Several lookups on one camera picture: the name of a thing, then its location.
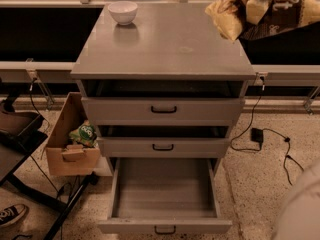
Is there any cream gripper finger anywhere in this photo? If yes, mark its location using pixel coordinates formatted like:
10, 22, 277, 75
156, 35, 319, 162
246, 0, 269, 25

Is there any brown sea salt chip bag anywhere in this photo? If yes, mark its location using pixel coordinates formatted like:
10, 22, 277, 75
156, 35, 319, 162
205, 0, 320, 42

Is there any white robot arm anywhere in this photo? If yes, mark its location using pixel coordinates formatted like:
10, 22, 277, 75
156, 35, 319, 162
242, 0, 320, 240

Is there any grey drawer cabinet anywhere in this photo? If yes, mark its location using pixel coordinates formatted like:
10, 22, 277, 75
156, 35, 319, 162
71, 3, 254, 176

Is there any grey top drawer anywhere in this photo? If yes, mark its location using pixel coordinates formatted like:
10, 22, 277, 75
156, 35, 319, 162
78, 79, 245, 126

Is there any grey drawer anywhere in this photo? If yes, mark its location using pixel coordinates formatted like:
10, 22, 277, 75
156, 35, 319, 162
98, 158, 232, 235
98, 125, 229, 158
78, 79, 245, 126

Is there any grey middle drawer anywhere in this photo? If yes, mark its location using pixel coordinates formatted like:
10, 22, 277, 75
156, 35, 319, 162
98, 125, 229, 158

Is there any green snack bag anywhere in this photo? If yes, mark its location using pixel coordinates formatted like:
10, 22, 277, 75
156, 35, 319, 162
69, 120, 97, 148

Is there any grey bottom drawer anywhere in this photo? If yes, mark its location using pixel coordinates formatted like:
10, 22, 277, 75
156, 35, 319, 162
98, 158, 232, 235

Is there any black power adapter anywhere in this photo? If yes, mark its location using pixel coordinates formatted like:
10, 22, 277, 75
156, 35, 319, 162
251, 128, 264, 143

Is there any white ceramic bowl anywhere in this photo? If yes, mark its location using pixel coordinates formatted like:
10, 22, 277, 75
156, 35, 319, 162
108, 1, 138, 25

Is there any grey metal railing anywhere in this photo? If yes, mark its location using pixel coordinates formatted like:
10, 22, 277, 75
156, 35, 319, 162
0, 0, 320, 115

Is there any cardboard box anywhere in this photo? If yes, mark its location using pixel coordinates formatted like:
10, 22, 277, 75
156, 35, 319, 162
45, 92, 100, 176

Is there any black stand with tray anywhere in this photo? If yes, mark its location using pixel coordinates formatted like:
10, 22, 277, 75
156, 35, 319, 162
0, 94, 97, 240

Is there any black and white sneaker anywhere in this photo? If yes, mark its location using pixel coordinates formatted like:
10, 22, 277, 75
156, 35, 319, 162
0, 204, 28, 228

